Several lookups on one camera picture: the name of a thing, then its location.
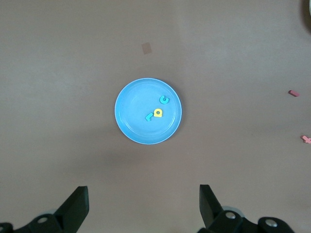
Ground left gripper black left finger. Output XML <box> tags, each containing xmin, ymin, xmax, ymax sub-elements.
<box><xmin>0</xmin><ymin>185</ymin><xmax>89</xmax><ymax>233</ymax></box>

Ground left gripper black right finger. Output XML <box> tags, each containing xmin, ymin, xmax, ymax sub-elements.
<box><xmin>198</xmin><ymin>184</ymin><xmax>296</xmax><ymax>233</ymax></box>

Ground blue plate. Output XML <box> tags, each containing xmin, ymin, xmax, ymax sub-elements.
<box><xmin>114</xmin><ymin>77</ymin><xmax>183</xmax><ymax>146</ymax></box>

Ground brown tape patch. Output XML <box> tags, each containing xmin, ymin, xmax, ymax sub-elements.
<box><xmin>141</xmin><ymin>42</ymin><xmax>153</xmax><ymax>55</ymax></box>

